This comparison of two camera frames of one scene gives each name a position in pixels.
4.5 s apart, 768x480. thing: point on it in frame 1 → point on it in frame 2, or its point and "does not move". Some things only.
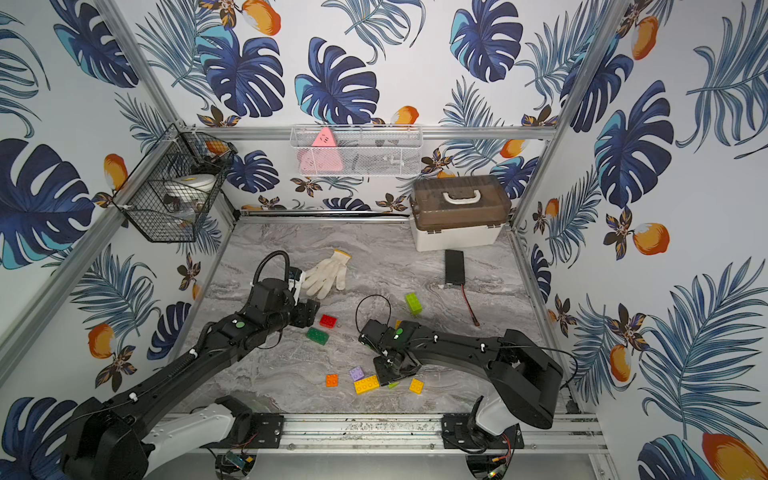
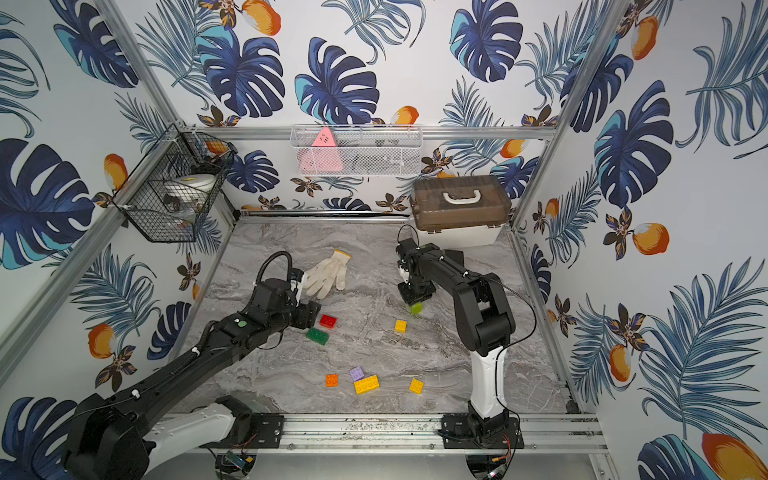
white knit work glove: (322, 274) does not move
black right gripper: (382, 376) → (412, 300)
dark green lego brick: (317, 335) does not move
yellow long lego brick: (363, 385) does not move
